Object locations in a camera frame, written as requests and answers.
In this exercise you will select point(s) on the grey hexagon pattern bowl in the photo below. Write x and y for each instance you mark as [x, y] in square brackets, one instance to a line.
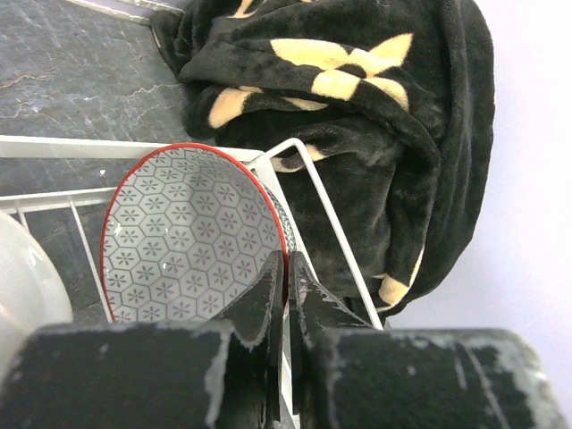
[186, 233]

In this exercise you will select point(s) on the white wire dish rack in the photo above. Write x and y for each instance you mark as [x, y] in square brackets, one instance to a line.
[195, 259]

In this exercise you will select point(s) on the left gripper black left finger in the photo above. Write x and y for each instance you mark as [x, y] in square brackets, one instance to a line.
[222, 373]

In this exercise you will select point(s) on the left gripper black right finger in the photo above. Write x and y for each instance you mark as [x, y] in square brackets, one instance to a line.
[347, 374]

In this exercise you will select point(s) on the black floral blanket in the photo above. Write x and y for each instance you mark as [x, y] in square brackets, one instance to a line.
[393, 100]

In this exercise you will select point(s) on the red rimmed bowl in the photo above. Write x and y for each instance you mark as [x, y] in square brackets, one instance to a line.
[32, 292]

